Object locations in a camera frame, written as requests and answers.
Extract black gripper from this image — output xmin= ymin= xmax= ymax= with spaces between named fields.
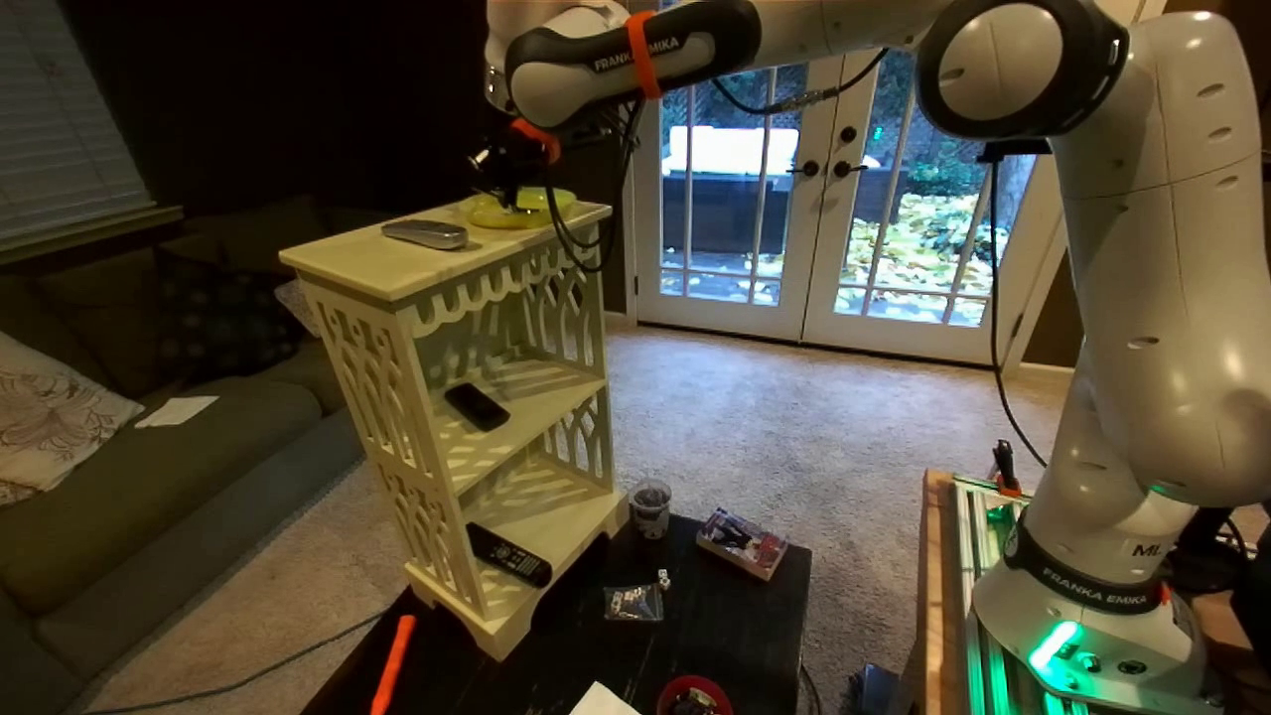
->
xmin=475 ymin=115 xmax=574 ymax=227

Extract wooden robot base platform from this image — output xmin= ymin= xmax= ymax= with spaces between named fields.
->
xmin=917 ymin=468 xmax=1271 ymax=715

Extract white lattice shelf unit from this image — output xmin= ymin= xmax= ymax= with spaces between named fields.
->
xmin=274 ymin=195 xmax=632 ymax=665

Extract yellow-green plate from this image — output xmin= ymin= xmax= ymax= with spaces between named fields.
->
xmin=458 ymin=183 xmax=582 ymax=236

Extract grey remote control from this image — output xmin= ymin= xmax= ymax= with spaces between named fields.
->
xmin=375 ymin=215 xmax=475 ymax=254

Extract short black remote control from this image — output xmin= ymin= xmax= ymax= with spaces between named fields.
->
xmin=439 ymin=376 xmax=516 ymax=437

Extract white french doors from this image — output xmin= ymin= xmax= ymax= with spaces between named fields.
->
xmin=619 ymin=51 xmax=1065 ymax=371

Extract dark patterned pillow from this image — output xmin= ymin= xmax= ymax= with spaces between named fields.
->
xmin=150 ymin=249 xmax=307 ymax=390

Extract long black remote control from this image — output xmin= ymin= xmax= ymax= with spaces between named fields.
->
xmin=462 ymin=521 xmax=557 ymax=592

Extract red and white magazine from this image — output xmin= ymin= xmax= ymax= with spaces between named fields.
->
xmin=692 ymin=509 xmax=794 ymax=589

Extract white paper sheet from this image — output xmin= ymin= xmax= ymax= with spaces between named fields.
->
xmin=132 ymin=390 xmax=221 ymax=433

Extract crumpled clear plastic wrapper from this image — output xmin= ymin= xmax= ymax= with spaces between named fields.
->
xmin=601 ymin=567 xmax=669 ymax=627

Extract black coffee table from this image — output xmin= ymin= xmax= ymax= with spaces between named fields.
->
xmin=296 ymin=511 xmax=815 ymax=715

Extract window blinds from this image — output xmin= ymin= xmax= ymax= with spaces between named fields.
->
xmin=0 ymin=0 xmax=186 ymax=266

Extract grey fabric sofa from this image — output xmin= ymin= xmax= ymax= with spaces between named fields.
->
xmin=0 ymin=195 xmax=370 ymax=715

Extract red round bowl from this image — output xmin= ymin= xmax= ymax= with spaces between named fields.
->
xmin=650 ymin=672 xmax=738 ymax=715

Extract light printed pillow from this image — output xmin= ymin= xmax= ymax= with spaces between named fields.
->
xmin=0 ymin=331 xmax=150 ymax=509

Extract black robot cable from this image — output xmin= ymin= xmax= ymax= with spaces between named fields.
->
xmin=971 ymin=137 xmax=1065 ymax=481

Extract black floor cable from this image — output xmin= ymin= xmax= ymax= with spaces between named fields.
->
xmin=75 ymin=612 xmax=387 ymax=715

